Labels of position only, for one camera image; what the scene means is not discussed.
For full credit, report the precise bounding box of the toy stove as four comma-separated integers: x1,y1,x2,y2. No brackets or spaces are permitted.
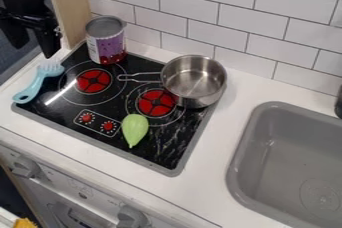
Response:
10,40,225,178

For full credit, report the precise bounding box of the light blue brush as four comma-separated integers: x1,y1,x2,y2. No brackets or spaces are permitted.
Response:
10,59,67,105

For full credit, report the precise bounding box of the purple and white can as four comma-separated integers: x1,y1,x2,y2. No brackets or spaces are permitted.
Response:
84,15,130,66

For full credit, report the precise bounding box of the green toy vegetable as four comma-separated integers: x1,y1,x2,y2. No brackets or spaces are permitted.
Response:
120,113,151,149

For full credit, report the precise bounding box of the silver pot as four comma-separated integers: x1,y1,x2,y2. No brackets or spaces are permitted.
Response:
116,54,229,109

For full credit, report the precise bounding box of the toy sink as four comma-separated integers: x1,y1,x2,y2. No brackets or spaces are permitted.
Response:
224,101,342,228

